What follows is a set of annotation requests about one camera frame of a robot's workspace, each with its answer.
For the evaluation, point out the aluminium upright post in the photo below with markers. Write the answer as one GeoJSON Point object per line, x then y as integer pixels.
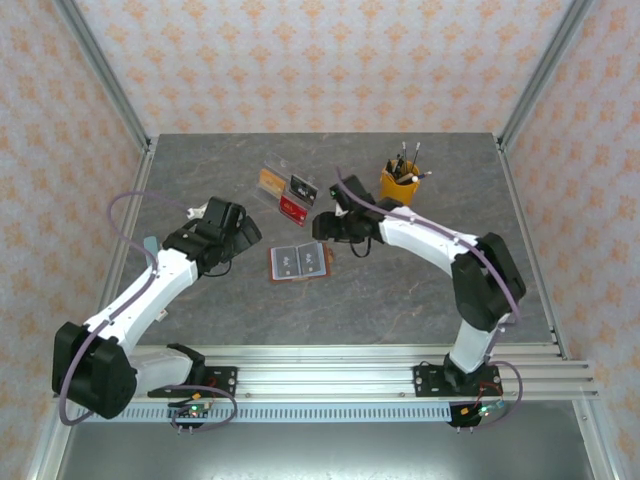
{"type": "Point", "coordinates": [542, 75]}
{"type": "Point", "coordinates": [105, 75]}

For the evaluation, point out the white ball-tipped pen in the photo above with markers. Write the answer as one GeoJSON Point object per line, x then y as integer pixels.
{"type": "Point", "coordinates": [415, 177]}

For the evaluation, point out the aluminium front rail beam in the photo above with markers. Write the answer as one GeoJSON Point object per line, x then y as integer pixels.
{"type": "Point", "coordinates": [325, 372]}

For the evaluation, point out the small circuit board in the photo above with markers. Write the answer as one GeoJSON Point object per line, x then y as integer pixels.
{"type": "Point", "coordinates": [482, 411]}
{"type": "Point", "coordinates": [192, 411]}

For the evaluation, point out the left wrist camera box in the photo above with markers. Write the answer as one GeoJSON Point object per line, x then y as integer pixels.
{"type": "Point", "coordinates": [222, 215]}

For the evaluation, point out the brown leather card holder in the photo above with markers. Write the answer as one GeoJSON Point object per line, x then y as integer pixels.
{"type": "Point", "coordinates": [300, 278]}

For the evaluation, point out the clear acrylic card stand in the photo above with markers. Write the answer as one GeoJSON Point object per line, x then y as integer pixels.
{"type": "Point", "coordinates": [275, 165]}

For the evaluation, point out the grey metal tray panel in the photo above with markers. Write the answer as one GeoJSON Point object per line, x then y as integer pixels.
{"type": "Point", "coordinates": [320, 452]}

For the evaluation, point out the light blue plastic piece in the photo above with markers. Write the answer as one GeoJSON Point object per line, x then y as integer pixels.
{"type": "Point", "coordinates": [150, 245]}

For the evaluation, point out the yellow pen cup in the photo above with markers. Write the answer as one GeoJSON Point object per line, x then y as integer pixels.
{"type": "Point", "coordinates": [397, 190]}

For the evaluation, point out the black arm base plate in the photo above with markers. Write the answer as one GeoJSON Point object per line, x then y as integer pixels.
{"type": "Point", "coordinates": [425, 380]}
{"type": "Point", "coordinates": [225, 380]}

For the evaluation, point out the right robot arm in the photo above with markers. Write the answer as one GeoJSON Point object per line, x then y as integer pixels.
{"type": "Point", "coordinates": [480, 285]}

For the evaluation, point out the aluminium side rail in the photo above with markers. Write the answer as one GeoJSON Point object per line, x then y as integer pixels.
{"type": "Point", "coordinates": [125, 235]}
{"type": "Point", "coordinates": [530, 225]}

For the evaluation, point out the grey card with logo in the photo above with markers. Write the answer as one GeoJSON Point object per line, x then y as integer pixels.
{"type": "Point", "coordinates": [285, 263]}
{"type": "Point", "coordinates": [311, 260]}

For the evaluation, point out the gold orange card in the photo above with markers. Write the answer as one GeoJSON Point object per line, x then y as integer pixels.
{"type": "Point", "coordinates": [271, 182]}

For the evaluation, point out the silver-tipped black pen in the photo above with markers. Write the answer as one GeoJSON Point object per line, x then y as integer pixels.
{"type": "Point", "coordinates": [415, 152]}
{"type": "Point", "coordinates": [401, 152]}

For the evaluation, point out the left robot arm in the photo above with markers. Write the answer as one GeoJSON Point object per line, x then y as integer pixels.
{"type": "Point", "coordinates": [95, 365]}

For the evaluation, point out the red card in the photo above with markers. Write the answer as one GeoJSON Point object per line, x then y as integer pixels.
{"type": "Point", "coordinates": [294, 211]}

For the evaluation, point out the black card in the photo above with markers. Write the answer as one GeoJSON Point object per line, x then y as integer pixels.
{"type": "Point", "coordinates": [303, 188]}

